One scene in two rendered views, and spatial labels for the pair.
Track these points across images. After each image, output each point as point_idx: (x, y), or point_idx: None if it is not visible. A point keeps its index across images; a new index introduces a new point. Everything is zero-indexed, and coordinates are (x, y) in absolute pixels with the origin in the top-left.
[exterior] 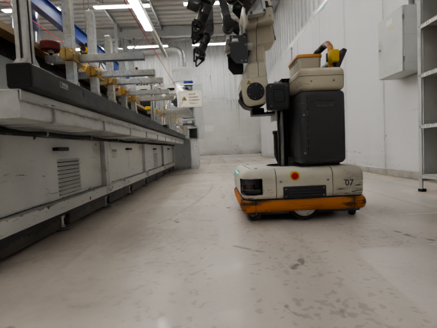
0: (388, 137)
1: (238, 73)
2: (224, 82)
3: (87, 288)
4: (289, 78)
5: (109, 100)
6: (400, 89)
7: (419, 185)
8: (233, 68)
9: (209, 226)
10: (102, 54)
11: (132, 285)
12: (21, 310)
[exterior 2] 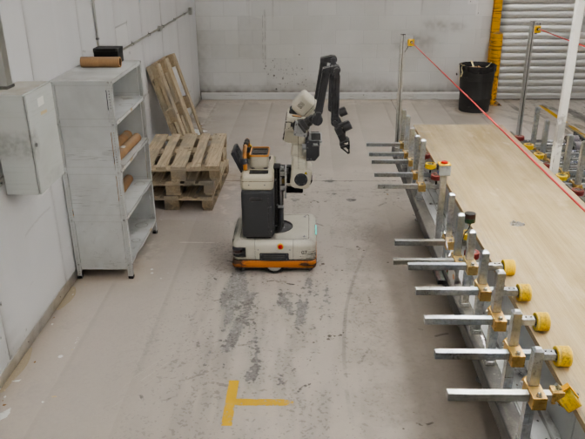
0: (5, 302)
1: (310, 159)
2: None
3: (370, 212)
4: (274, 163)
5: (401, 171)
6: (6, 211)
7: (132, 273)
8: (314, 155)
9: (335, 240)
10: (387, 142)
11: (356, 212)
12: (381, 208)
